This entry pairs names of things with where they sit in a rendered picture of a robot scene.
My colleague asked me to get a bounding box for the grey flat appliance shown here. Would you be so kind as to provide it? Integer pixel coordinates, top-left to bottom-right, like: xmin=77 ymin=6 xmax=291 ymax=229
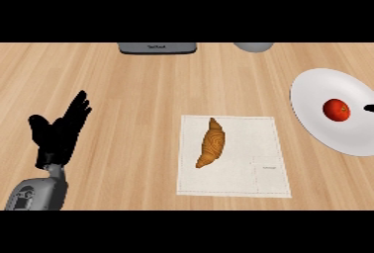
xmin=117 ymin=42 xmax=198 ymax=55

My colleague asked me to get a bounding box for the brown croissant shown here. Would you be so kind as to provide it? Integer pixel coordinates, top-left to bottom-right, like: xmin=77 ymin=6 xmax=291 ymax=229
xmin=194 ymin=117 xmax=228 ymax=169

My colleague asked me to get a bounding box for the red tomato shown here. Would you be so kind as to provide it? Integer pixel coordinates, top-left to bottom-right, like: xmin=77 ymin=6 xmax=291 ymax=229
xmin=321 ymin=98 xmax=352 ymax=123

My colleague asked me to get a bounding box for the grey round object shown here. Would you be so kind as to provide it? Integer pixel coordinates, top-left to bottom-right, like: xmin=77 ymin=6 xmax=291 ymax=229
xmin=232 ymin=42 xmax=276 ymax=53

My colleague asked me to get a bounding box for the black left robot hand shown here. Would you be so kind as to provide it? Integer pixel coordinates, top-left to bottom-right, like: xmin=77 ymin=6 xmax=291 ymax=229
xmin=27 ymin=89 xmax=93 ymax=171

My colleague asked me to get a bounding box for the white plate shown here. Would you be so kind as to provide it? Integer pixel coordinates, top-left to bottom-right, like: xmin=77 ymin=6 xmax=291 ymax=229
xmin=290 ymin=67 xmax=374 ymax=157

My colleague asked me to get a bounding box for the white cloth placemat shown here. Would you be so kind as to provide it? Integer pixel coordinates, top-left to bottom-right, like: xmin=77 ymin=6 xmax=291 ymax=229
xmin=176 ymin=114 xmax=294 ymax=199

